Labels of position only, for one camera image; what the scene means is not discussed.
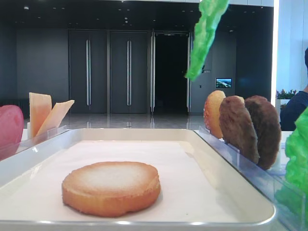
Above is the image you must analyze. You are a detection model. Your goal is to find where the white paper tray liner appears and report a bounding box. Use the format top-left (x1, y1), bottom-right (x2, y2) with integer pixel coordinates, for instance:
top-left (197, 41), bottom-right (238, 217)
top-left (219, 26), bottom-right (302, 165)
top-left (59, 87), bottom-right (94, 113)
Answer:
top-left (0, 141), bottom-right (247, 222)

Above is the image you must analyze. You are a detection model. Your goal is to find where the clear acrylic left rack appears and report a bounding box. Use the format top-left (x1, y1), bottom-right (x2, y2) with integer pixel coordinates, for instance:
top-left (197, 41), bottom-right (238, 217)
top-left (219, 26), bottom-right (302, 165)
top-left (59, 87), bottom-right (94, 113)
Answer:
top-left (0, 125), bottom-right (70, 159)

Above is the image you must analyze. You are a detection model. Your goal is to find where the white rectangular tray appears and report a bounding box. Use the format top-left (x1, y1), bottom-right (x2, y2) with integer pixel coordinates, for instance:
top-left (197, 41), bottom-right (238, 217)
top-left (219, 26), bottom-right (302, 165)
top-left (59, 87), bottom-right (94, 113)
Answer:
top-left (0, 128), bottom-right (277, 231)

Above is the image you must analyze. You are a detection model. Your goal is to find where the brown meat patty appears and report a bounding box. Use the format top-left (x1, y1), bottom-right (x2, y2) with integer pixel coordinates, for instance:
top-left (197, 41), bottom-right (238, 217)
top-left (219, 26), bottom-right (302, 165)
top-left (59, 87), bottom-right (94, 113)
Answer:
top-left (245, 95), bottom-right (281, 170)
top-left (219, 96), bottom-right (259, 164)

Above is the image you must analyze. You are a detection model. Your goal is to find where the brown meat patty rear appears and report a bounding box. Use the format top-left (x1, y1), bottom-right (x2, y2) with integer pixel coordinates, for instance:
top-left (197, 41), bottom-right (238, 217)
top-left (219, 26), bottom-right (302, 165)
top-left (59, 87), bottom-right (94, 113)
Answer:
top-left (245, 95), bottom-right (281, 170)

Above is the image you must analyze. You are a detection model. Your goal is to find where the green lettuce leaf rear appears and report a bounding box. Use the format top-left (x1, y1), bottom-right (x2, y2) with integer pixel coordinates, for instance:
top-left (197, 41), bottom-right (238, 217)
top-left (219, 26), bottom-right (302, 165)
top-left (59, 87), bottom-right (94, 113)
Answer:
top-left (275, 109), bottom-right (308, 225)

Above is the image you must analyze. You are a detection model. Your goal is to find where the green lettuce leaf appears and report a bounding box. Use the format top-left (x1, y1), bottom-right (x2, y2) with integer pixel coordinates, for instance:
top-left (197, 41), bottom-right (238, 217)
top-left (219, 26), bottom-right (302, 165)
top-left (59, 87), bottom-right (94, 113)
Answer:
top-left (275, 109), bottom-right (308, 225)
top-left (185, 0), bottom-right (229, 81)

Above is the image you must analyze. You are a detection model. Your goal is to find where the tall cheese slice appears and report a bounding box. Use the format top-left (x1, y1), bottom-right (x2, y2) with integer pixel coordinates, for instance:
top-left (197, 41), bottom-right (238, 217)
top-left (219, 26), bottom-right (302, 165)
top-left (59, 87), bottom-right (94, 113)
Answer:
top-left (29, 92), bottom-right (52, 138)

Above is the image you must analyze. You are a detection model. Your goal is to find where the flower planter box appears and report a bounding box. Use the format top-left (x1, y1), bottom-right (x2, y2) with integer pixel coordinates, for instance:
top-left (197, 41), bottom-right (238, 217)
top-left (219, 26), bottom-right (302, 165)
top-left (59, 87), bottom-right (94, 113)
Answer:
top-left (276, 89), bottom-right (297, 113)

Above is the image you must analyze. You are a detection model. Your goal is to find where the person in dark shirt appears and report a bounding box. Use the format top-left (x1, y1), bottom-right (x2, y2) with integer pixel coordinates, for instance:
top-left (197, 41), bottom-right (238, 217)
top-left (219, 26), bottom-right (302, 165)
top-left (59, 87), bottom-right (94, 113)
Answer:
top-left (280, 47), bottom-right (308, 132)

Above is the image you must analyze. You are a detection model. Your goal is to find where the green lettuce leaf front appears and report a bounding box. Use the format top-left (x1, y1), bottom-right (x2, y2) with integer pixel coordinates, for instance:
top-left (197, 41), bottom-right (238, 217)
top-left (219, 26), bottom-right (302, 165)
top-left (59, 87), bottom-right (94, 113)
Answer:
top-left (185, 0), bottom-right (229, 81)

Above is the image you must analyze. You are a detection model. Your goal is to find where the brown meat patty front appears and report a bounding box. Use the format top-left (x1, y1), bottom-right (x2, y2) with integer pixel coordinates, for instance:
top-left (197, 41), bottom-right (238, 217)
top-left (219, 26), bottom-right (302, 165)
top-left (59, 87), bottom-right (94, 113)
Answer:
top-left (219, 96), bottom-right (259, 164)

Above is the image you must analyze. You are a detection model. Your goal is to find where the small wall screen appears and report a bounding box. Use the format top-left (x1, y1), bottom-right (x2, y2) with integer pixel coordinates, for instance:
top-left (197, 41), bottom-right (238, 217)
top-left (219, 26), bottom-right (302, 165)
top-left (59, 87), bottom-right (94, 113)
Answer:
top-left (215, 78), bottom-right (232, 88)

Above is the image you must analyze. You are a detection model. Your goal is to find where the leaning cheese slice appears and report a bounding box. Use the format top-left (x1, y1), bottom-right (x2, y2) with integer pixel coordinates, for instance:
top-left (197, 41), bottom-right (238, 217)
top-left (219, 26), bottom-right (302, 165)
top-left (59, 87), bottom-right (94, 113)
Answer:
top-left (36, 100), bottom-right (75, 136)

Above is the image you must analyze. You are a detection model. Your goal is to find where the red tomato slice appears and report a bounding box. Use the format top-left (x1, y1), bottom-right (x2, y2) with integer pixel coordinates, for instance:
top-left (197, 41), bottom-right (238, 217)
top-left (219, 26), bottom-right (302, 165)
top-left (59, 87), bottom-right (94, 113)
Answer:
top-left (0, 105), bottom-right (24, 160)

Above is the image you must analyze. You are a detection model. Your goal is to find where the upright bread slice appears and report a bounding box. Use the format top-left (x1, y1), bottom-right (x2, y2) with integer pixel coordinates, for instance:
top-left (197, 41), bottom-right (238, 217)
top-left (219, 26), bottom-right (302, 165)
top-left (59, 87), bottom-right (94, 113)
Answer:
top-left (204, 90), bottom-right (226, 139)

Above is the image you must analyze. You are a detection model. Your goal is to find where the clear acrylic right rack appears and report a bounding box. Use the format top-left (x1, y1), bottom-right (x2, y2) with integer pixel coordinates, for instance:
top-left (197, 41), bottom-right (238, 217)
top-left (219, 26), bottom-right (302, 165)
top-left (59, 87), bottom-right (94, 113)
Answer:
top-left (195, 127), bottom-right (308, 231)

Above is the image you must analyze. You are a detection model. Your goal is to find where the round bread slice on tray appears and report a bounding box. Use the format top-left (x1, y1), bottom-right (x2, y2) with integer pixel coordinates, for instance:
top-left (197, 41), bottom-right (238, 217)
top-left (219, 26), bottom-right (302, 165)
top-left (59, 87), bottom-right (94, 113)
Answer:
top-left (62, 161), bottom-right (161, 218)

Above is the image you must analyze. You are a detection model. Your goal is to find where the clear acrylic rack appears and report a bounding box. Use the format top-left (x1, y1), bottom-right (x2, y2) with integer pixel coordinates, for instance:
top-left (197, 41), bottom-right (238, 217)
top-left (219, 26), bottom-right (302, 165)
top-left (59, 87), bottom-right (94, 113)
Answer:
top-left (0, 125), bottom-right (70, 159)
top-left (195, 127), bottom-right (308, 231)

